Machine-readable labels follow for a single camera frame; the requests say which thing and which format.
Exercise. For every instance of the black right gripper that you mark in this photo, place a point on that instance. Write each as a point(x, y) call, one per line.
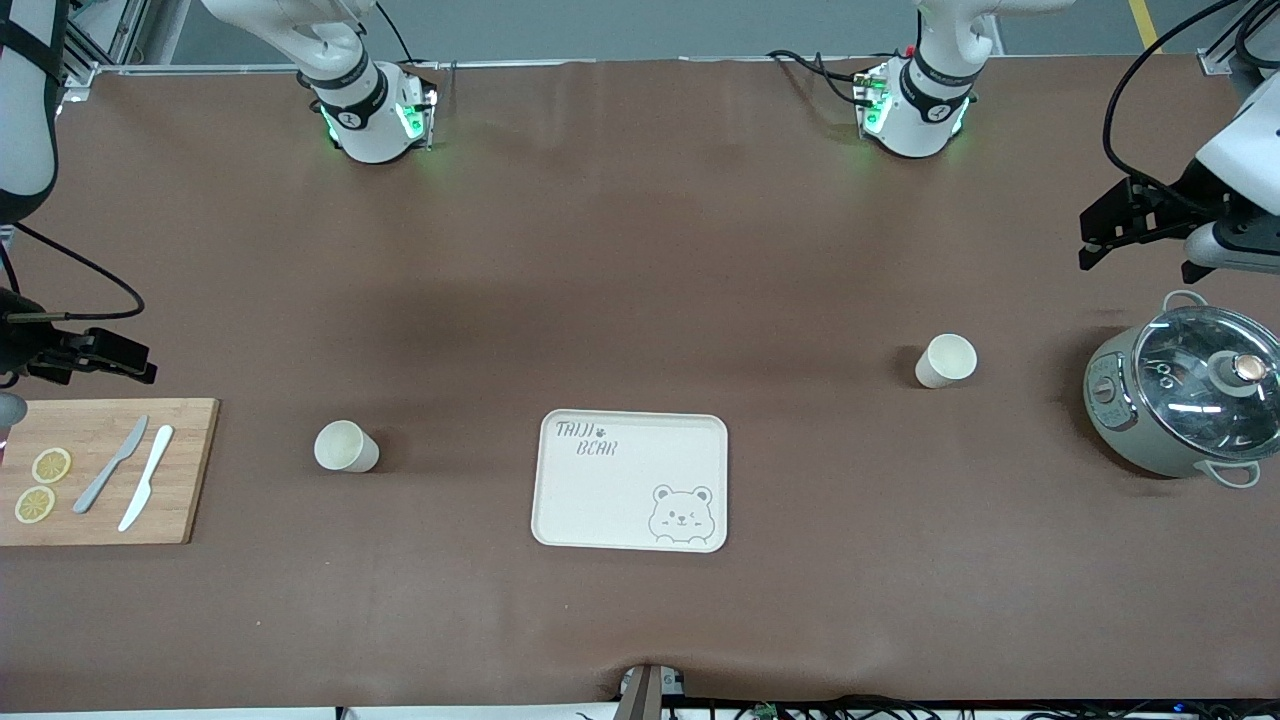
point(22, 345)

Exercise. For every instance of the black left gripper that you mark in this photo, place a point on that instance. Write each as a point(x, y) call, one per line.
point(1178, 205)

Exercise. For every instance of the white plastic cup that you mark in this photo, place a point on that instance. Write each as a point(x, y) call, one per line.
point(342, 447)
point(945, 360)

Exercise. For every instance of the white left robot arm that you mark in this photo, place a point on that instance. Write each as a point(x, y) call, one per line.
point(920, 110)

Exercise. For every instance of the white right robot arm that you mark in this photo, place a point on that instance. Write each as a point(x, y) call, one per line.
point(360, 120)

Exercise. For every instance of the grey plastic knife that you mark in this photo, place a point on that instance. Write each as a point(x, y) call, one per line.
point(110, 466)

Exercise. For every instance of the lemon slice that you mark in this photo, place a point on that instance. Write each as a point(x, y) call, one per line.
point(51, 465)
point(35, 504)

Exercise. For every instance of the white plastic knife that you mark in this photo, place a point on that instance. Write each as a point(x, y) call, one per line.
point(150, 472)

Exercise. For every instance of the wooden cutting board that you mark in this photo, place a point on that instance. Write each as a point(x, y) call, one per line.
point(190, 480)

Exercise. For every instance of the glass pot lid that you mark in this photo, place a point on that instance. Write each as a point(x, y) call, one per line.
point(1190, 400)

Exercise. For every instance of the grey-green electric cooking pot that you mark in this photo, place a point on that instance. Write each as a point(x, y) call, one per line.
point(1112, 425)

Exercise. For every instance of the brown table cover mat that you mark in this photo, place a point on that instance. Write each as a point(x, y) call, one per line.
point(640, 250)

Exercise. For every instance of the cream tray with bear print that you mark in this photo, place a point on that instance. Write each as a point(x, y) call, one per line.
point(620, 500)

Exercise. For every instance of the aluminium frame profile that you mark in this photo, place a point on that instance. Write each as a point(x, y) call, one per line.
point(1225, 55)
point(110, 40)

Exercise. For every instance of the metal clamp bracket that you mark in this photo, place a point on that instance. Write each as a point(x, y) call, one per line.
point(645, 695)

